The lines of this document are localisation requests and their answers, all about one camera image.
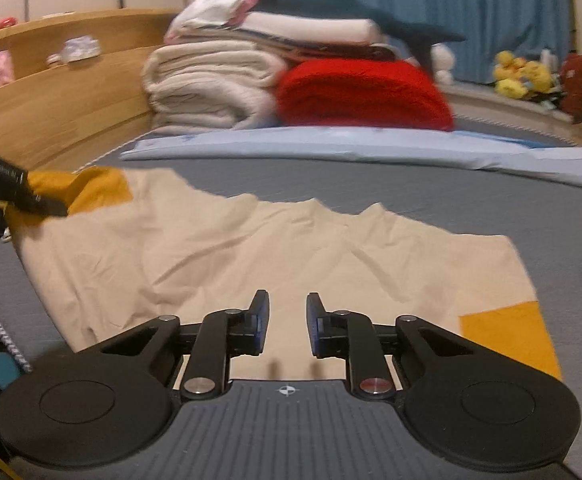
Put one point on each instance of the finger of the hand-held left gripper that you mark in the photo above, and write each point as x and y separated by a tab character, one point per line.
46	206

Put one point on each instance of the cream and yellow hooded jacket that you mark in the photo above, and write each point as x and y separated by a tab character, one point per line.
251	250

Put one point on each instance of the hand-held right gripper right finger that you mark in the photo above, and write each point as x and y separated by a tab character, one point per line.
312	325

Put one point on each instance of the pink and white cloth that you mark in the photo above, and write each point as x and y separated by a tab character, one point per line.
211	10

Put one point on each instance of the clear plastic bag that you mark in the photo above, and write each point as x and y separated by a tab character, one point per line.
76	50

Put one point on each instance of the light blue sheet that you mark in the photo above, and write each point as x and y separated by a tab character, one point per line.
371	145

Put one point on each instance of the red plush toy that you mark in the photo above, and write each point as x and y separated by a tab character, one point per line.
578	85

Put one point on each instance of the white folded cloth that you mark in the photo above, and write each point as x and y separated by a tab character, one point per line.
311	27

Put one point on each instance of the small red item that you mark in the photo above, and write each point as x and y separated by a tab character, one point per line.
6	23

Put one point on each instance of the yellow plush toys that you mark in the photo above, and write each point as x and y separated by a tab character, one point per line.
521	75

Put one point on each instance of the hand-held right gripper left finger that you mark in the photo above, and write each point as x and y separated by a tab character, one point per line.
264	325

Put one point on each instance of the white plush toy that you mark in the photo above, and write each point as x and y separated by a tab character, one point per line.
443	62

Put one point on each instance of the cream folded blanket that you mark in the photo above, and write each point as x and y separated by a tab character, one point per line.
206	85

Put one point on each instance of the teal shark plush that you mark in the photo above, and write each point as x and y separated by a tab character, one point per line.
351	10

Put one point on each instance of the blue curtain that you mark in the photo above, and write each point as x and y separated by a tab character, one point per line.
451	5

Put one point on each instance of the red fluffy folded blanket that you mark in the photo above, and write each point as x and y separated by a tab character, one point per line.
361	92

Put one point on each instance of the wooden headboard shelf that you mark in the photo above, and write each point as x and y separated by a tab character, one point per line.
61	110

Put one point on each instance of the grey quilted mattress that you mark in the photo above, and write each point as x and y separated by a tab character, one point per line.
471	210

